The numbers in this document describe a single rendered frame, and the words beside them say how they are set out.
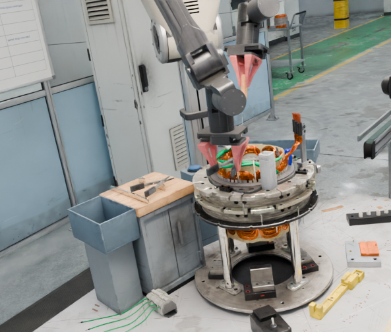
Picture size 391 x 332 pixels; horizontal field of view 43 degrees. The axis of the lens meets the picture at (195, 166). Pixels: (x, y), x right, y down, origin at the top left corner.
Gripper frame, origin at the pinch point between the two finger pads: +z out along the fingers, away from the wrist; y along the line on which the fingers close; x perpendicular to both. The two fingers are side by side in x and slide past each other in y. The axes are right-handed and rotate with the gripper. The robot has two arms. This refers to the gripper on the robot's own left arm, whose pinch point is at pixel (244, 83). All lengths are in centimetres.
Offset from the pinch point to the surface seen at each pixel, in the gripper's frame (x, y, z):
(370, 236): 47, 24, 40
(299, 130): 6.2, 12.9, 10.8
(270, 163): -3.3, 9.8, 19.5
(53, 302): 91, -155, 107
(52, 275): 114, -180, 100
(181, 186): 3.3, -18.5, 27.6
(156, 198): -4.7, -21.1, 30.8
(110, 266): -13, -28, 49
